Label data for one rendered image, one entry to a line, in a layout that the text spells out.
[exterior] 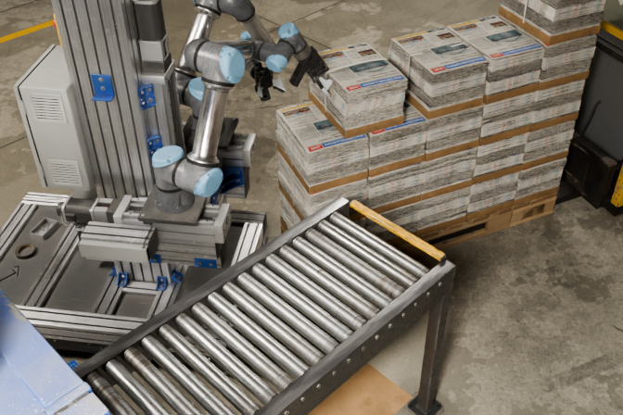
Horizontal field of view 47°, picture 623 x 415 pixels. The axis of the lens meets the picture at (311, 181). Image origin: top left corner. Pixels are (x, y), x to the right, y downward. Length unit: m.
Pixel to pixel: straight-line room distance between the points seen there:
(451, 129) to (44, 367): 2.37
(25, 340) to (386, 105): 2.03
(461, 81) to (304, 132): 0.71
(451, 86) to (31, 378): 2.30
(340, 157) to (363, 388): 0.98
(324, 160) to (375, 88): 0.37
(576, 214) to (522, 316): 0.86
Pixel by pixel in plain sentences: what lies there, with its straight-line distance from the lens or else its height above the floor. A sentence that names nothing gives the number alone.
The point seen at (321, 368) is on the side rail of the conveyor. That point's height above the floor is 0.80.
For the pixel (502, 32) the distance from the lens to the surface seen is 3.49.
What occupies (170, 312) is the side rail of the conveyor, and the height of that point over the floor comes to 0.80.
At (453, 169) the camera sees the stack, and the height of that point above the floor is 0.51.
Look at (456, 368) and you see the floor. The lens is 3.29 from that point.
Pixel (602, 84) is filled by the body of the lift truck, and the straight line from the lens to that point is 4.25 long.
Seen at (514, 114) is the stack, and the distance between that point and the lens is 3.53.
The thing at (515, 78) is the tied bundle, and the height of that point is 0.94.
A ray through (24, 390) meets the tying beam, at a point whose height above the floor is 1.55.
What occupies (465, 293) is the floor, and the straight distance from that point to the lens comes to 3.59.
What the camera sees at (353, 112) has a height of 0.96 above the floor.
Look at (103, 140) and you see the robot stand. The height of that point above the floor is 0.98.
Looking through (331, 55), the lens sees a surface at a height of 1.06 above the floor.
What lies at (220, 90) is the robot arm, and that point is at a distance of 2.51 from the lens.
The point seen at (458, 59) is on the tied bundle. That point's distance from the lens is 3.23.
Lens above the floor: 2.55
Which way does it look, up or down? 38 degrees down
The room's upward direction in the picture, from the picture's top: 1 degrees counter-clockwise
